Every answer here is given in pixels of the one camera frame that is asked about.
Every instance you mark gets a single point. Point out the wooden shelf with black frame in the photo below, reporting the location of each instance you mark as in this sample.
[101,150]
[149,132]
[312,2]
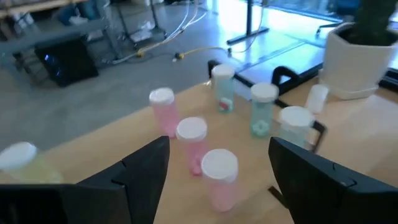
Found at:
[236,133]

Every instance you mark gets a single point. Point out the pink translucent medicine bottle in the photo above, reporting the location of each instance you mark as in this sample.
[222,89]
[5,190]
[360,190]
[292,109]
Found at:
[192,143]
[220,183]
[164,115]
[316,98]

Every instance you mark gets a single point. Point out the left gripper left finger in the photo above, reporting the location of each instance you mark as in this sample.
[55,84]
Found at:
[143,180]

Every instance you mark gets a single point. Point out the yellow translucent medicine bottle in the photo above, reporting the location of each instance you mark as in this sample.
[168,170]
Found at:
[21,161]

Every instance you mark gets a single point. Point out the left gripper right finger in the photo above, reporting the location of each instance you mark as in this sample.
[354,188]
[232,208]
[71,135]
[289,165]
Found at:
[311,186]

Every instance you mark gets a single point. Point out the black table frame strut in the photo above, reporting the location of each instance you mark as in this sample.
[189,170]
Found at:
[388,79]

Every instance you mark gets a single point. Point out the black rail device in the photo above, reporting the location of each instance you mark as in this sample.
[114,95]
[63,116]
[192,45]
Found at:
[286,70]

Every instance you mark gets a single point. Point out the white plant pot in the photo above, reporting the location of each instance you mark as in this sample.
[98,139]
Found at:
[354,62]

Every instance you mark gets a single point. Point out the black computer case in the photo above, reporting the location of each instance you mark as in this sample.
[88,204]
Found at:
[66,60]

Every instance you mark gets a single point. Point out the yellow plug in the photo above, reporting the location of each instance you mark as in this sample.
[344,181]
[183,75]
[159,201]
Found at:
[179,56]

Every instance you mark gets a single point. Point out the black desk frame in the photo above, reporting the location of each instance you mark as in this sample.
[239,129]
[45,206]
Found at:
[248,18]

